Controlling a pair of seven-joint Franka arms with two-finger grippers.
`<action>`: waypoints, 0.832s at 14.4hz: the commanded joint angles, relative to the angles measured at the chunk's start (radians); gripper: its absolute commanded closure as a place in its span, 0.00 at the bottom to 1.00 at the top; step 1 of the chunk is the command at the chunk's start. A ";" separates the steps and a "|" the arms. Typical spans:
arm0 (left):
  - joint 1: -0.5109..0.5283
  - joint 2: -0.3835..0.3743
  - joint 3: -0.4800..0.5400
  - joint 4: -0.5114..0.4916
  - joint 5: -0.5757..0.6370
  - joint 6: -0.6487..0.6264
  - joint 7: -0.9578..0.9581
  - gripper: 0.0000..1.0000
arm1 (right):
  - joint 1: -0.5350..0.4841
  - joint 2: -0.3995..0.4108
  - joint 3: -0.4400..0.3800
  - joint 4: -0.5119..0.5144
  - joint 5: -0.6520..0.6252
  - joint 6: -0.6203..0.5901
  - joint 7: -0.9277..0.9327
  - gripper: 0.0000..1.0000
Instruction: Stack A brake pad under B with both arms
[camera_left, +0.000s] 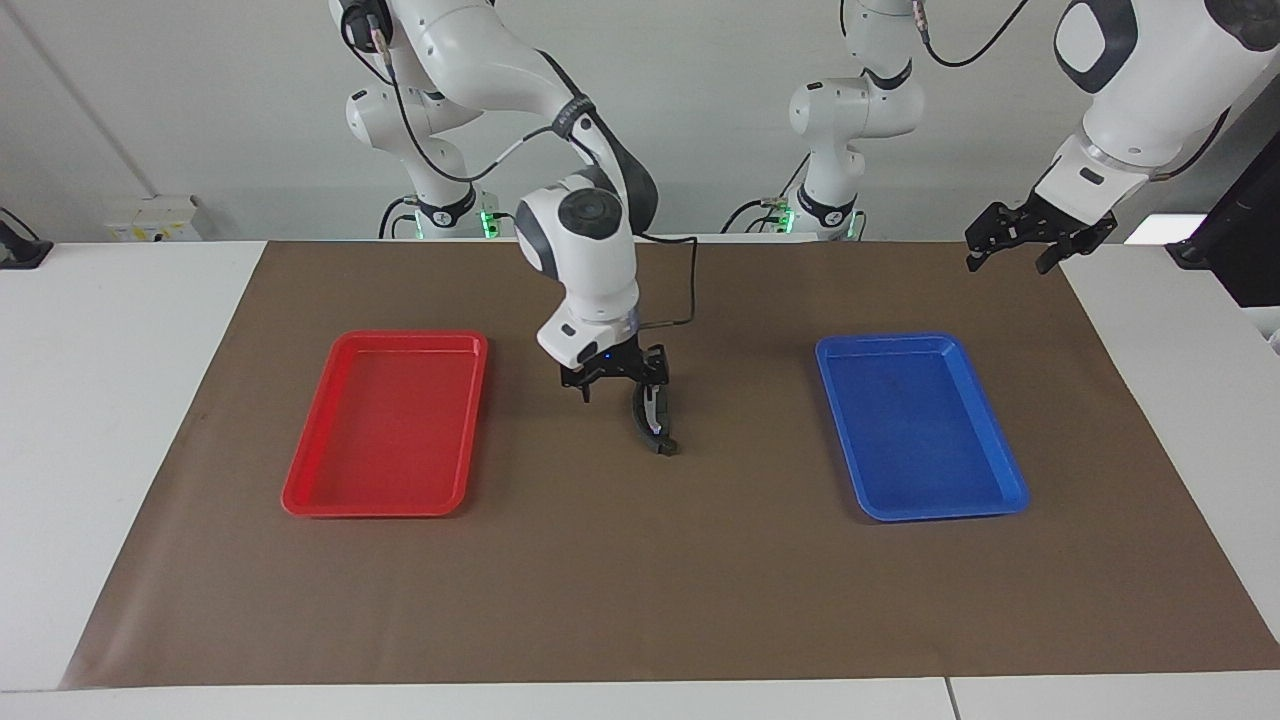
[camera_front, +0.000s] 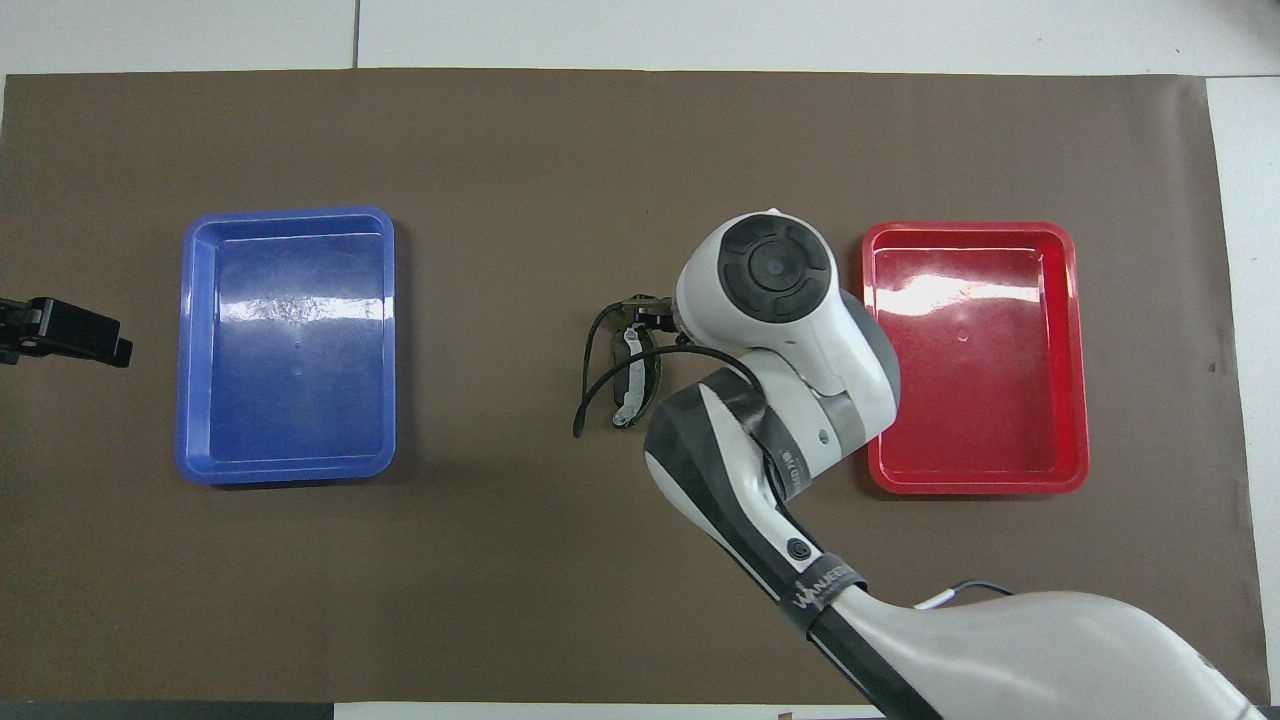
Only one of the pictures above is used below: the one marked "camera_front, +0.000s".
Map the thin cable with white plug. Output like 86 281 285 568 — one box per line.
914 580 1017 611

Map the red plastic tray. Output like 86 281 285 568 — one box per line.
862 221 1090 496

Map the black strap Wanjeer print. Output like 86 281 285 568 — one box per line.
775 563 868 634

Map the blue plastic tray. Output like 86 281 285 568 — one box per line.
176 206 398 487

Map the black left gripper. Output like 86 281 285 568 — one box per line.
0 297 134 369

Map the brown table mat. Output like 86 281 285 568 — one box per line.
0 68 1271 706

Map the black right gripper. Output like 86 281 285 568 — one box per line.
620 294 685 337

